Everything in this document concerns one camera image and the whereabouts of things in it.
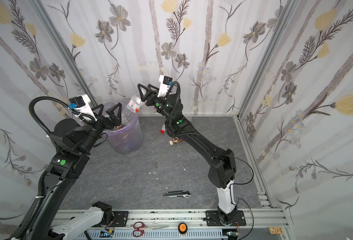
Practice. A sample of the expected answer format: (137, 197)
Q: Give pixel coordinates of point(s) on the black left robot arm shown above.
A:
(73, 144)

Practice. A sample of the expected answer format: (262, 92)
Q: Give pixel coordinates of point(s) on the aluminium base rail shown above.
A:
(170, 219)

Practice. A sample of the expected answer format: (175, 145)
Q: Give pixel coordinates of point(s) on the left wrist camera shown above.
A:
(81, 104)

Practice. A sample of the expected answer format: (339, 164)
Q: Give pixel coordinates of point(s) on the red handled scissors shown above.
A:
(139, 228)

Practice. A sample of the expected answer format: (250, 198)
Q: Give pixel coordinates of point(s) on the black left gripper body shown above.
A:
(103, 120)

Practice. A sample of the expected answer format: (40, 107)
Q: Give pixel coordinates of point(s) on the orange black knob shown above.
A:
(182, 228)

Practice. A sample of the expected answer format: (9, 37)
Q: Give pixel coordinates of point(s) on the yellow label tag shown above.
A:
(276, 230)

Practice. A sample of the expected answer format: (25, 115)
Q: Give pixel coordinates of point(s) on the brown tea bottle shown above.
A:
(175, 141)

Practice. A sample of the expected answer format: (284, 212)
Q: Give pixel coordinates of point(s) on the brown coffee bottle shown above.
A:
(119, 127)

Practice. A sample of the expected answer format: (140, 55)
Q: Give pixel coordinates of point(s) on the purple lined trash bin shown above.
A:
(129, 139)

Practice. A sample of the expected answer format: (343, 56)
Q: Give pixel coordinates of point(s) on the small green circuit board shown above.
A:
(104, 234)

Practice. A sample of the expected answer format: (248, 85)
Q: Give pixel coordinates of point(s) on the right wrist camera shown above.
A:
(165, 83)

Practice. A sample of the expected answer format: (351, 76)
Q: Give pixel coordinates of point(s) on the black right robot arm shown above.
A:
(222, 162)

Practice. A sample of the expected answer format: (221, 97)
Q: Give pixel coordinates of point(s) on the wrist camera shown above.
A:
(165, 83)
(81, 104)

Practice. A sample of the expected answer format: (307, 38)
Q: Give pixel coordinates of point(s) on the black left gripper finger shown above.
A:
(98, 110)
(114, 114)

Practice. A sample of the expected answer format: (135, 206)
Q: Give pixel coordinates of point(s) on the white red label bottle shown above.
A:
(163, 128)

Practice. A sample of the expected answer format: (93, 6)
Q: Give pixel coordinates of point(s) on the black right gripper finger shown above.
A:
(154, 88)
(143, 90)

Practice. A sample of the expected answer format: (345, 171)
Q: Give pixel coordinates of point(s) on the clear water bottle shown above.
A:
(135, 103)

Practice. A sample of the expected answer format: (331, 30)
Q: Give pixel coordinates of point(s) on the black utility knife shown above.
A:
(180, 194)

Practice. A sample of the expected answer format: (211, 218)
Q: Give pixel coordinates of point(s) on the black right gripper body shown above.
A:
(152, 98)

